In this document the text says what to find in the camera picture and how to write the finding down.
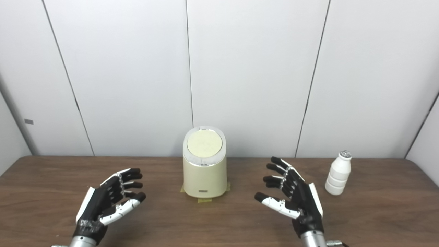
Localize cream-colored bin body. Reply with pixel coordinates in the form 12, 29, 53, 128
182, 126, 227, 199

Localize small white plastic bottle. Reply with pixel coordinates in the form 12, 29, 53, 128
325, 150, 353, 196

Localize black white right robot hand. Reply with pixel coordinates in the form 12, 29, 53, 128
254, 157, 324, 238

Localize round cream bin lid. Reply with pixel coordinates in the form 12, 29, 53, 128
187, 129, 223, 158

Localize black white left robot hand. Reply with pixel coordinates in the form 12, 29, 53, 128
73, 168, 146, 245

